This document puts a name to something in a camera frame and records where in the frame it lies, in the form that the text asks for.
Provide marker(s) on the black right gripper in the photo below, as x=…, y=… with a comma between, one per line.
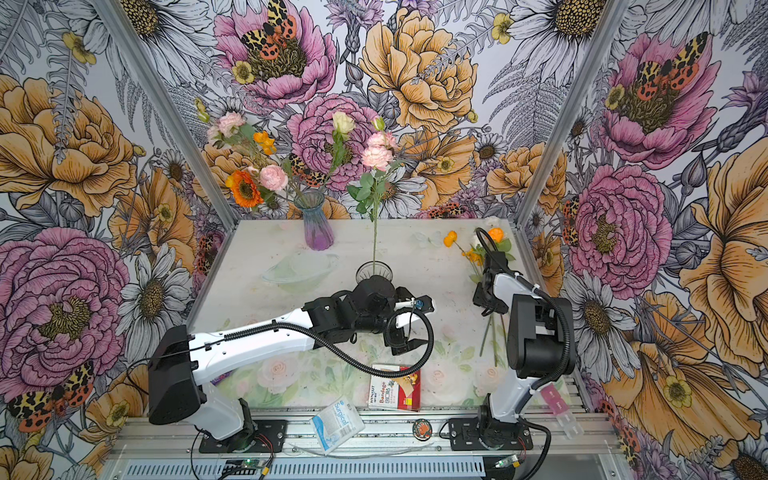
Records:
x=477, y=299

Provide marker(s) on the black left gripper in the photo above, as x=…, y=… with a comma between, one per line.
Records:
x=399, y=334

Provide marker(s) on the clear ribbed glass vase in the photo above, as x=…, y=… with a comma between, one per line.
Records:
x=371, y=269

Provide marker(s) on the blue purple glass vase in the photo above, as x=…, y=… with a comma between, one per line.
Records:
x=318, y=233

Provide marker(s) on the pink carnation stem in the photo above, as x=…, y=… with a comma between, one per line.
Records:
x=230, y=130
x=378, y=158

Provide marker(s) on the pink rose flower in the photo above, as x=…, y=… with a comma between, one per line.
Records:
x=276, y=182

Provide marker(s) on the cream white rose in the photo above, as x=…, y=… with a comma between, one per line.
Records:
x=343, y=125

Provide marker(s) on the yellow ranunculus stem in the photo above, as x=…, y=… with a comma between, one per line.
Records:
x=257, y=148

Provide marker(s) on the orange gerbera flower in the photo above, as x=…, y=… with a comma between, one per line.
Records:
x=244, y=190

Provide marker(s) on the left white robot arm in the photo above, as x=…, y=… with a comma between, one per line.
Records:
x=184, y=366

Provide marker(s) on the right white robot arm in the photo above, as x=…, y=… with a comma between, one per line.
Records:
x=540, y=346

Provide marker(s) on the orange yellow flower stems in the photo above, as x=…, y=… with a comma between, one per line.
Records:
x=475, y=254

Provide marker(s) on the red bandage box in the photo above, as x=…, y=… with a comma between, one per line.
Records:
x=395, y=394

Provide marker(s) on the white blue tissue pack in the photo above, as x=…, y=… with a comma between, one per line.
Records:
x=336, y=424

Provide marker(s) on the pink clear plastic tube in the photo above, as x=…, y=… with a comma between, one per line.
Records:
x=561, y=411

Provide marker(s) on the small green circuit board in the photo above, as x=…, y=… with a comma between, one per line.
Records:
x=249, y=465

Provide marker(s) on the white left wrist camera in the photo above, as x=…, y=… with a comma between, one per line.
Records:
x=407, y=311

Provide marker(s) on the right aluminium corner post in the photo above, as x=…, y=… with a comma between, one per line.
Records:
x=606, y=31

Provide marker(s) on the aluminium corner post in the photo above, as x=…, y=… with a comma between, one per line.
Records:
x=136, y=56
x=606, y=31

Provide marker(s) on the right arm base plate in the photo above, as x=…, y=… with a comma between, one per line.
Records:
x=487, y=434

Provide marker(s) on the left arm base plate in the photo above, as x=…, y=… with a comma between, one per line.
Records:
x=263, y=436

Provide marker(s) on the slotted white cable duct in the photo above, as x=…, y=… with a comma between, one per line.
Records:
x=463, y=467

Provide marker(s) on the left aluminium corner post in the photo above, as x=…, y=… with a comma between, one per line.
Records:
x=136, y=56

